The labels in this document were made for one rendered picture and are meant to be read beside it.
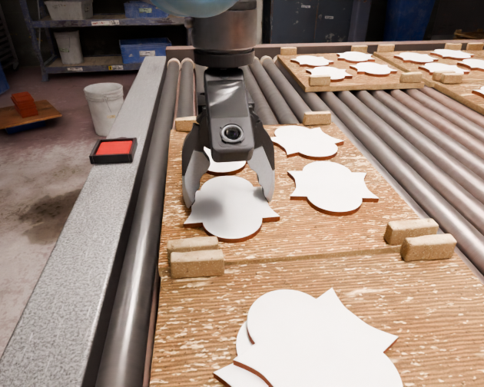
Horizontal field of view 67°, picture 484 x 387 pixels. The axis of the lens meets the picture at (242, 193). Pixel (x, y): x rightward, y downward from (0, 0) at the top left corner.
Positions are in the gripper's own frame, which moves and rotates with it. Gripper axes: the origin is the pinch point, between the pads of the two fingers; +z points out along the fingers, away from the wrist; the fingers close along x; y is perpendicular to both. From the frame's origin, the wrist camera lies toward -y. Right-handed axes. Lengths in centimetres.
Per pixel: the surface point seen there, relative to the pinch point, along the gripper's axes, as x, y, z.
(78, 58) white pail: 144, 455, 65
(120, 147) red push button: 18.7, 24.5, 1.1
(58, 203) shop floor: 89, 155, 91
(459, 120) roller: -57, 32, 2
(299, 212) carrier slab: -9.5, -1.9, 1.0
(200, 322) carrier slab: 4.8, -18.7, 1.4
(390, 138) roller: -36.6, 24.9, 2.7
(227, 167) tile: -0.8, 10.7, -0.1
